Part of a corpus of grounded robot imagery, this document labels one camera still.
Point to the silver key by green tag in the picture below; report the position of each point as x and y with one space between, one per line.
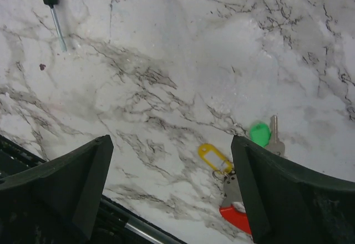
275 145

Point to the yellow key tag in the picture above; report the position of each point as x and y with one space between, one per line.
215 159

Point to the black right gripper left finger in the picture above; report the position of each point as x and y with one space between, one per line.
55 201

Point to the green key tag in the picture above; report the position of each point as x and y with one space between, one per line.
260 133

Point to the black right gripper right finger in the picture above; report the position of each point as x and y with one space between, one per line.
288 203

